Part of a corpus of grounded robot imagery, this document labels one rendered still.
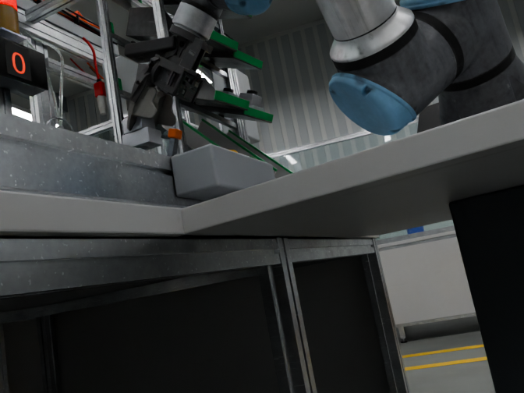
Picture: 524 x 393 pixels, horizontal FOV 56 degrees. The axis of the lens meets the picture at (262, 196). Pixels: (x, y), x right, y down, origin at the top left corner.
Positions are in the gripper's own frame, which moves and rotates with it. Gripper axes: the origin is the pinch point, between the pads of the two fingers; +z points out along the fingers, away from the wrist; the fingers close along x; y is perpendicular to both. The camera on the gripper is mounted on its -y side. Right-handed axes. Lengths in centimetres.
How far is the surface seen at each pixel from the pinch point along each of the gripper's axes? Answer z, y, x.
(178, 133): -2.5, 9.8, -0.5
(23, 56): -3.0, -14.0, -17.7
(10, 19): -7.7, -18.3, -19.5
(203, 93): -11.0, -3.8, 20.6
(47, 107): 26, -118, 81
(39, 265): 6, 38, -49
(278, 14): -205, -445, 760
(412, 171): -13, 57, -35
